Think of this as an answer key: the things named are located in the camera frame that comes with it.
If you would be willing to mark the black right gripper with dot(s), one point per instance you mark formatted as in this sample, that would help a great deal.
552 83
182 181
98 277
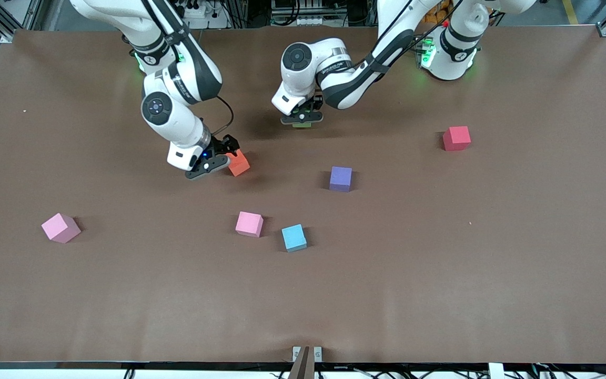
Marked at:
221 145

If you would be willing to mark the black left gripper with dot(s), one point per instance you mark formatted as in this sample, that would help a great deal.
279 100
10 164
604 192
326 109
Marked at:
315 103

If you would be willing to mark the metal mounting bracket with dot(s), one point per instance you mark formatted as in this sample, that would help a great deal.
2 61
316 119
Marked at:
319 353

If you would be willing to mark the orange foam cube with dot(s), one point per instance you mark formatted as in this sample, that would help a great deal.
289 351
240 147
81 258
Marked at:
240 166

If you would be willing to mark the purple foam cube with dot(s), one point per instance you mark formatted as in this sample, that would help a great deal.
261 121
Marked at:
340 179

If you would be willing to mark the blue foam cube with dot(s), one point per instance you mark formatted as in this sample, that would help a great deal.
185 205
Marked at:
294 238

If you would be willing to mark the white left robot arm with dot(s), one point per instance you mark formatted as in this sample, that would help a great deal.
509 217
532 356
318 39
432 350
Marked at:
355 79

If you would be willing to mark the white label tag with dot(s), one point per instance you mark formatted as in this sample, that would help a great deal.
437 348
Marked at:
493 371

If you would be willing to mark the green foam cube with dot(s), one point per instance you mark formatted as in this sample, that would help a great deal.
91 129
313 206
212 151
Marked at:
301 126

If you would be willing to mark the pink foam cube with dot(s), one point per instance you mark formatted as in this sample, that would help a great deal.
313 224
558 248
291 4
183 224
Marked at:
249 224
61 228

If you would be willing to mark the white power strip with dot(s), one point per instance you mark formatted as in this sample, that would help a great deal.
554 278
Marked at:
195 8

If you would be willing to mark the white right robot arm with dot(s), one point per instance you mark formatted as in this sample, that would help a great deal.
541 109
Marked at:
177 79

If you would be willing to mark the red foam cube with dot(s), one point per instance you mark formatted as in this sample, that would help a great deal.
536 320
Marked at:
456 138

